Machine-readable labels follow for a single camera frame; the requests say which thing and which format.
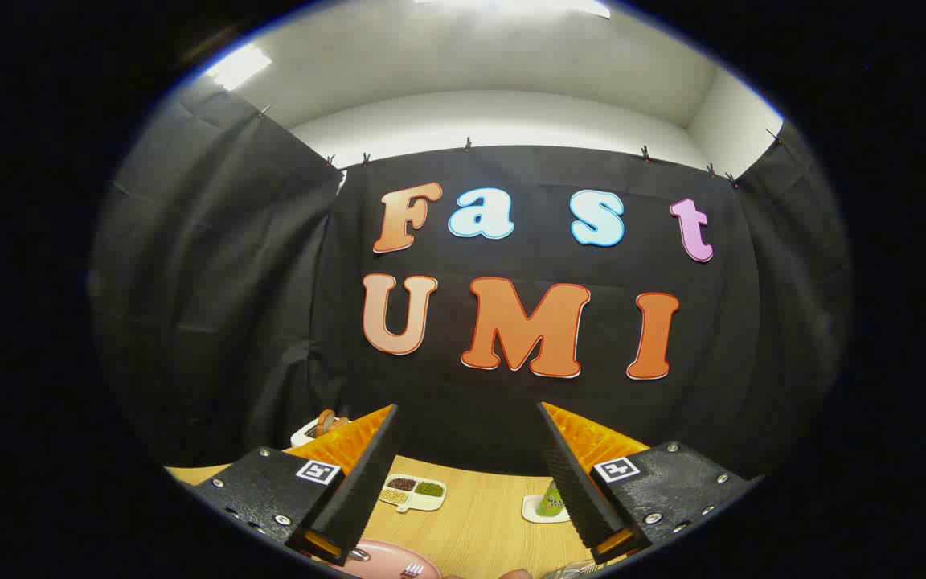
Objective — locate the pink round plate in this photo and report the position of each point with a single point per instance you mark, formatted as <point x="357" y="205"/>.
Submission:
<point x="387" y="563"/>

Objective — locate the white toaster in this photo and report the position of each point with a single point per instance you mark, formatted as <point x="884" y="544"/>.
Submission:
<point x="302" y="436"/>

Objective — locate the white square coaster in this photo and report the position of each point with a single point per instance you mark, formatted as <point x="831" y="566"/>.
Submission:
<point x="529" y="508"/>

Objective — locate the pale yellow bean pile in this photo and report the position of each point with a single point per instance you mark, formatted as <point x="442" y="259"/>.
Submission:
<point x="392" y="496"/>

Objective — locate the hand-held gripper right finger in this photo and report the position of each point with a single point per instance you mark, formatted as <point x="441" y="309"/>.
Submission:
<point x="571" y="490"/>

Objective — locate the green soda bottle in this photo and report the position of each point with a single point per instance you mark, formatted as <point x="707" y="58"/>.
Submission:
<point x="550" y="503"/>

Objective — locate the dark red bean pile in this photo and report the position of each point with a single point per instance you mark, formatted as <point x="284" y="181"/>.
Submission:
<point x="401" y="484"/>

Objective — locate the green bean pile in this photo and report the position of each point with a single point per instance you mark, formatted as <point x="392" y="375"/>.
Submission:
<point x="429" y="488"/>

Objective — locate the ceiling light panel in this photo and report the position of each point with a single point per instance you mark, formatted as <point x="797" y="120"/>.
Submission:
<point x="238" y="66"/>
<point x="511" y="6"/>

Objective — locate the brown bread in toaster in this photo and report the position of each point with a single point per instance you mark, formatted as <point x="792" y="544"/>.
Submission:
<point x="326" y="420"/>

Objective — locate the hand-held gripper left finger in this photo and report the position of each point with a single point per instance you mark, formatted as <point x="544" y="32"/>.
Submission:
<point x="358" y="498"/>

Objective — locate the perforated metal basket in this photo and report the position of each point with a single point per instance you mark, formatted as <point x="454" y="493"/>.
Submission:
<point x="575" y="571"/>

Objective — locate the metal spoon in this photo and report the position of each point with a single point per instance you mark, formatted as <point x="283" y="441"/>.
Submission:
<point x="358" y="554"/>

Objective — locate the white divided dish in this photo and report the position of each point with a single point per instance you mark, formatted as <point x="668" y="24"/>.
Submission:
<point x="419" y="503"/>

